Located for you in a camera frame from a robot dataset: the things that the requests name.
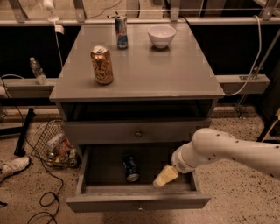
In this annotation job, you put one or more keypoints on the slim red bull can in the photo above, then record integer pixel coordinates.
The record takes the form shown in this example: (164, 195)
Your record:
(121, 32)

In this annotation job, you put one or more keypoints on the closed grey upper drawer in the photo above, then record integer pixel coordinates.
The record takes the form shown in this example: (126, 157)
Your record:
(132, 132)

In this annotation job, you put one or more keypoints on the orange tall drink can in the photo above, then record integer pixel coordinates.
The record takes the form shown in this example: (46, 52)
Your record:
(101, 62)

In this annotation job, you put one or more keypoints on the white shoe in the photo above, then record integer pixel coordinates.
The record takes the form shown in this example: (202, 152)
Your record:
(14, 166)

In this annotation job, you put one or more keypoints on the wire basket with items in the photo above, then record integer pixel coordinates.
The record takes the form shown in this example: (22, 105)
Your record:
(53, 147)

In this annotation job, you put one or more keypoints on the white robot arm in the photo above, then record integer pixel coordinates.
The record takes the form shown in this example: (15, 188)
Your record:
(209, 145)

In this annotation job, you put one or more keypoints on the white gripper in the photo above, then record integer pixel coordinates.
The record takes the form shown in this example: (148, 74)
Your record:
(180, 163)

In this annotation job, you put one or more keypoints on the open grey lower drawer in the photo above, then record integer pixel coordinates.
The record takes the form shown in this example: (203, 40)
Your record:
(103, 187)

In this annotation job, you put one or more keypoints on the black wheeled cart frame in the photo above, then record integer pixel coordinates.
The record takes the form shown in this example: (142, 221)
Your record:
(268, 127)

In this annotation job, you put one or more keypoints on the black bar on floor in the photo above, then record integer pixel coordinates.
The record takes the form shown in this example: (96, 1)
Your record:
(20, 151)

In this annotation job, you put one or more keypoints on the blue pepsi can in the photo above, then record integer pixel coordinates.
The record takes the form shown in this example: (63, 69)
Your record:
(130, 168)

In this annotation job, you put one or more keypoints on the grey drawer cabinet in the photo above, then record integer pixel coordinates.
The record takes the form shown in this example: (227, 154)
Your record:
(149, 84)

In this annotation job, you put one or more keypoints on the clear plastic water bottle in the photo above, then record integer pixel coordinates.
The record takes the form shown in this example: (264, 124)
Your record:
(38, 71)

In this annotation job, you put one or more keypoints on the white bowl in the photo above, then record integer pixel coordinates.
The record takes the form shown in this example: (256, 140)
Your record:
(161, 35)

